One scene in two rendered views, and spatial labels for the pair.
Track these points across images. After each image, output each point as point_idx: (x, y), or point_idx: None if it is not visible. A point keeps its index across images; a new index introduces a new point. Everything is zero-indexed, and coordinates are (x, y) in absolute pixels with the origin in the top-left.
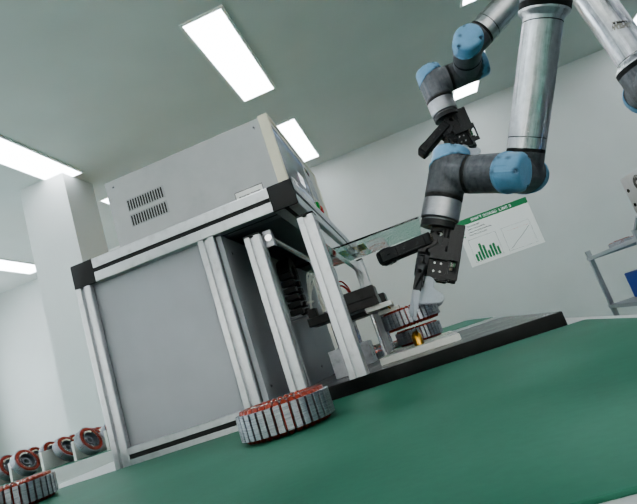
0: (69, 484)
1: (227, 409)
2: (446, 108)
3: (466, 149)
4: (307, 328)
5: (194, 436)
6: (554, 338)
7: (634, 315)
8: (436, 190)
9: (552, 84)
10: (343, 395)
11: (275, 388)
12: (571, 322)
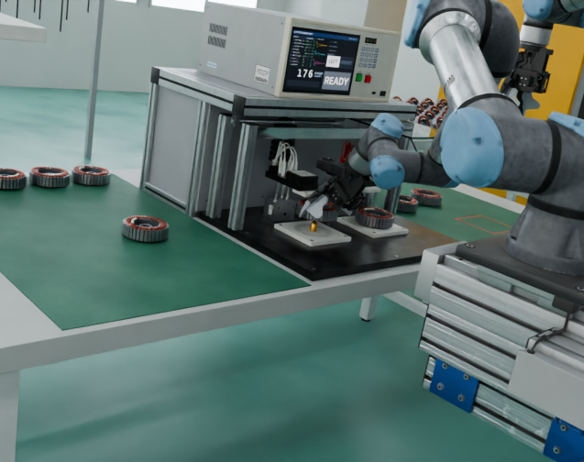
0: (129, 176)
1: (183, 197)
2: (527, 42)
3: (391, 131)
4: (312, 162)
5: (167, 199)
6: (247, 280)
7: (270, 296)
8: (358, 146)
9: None
10: (223, 231)
11: None
12: (323, 281)
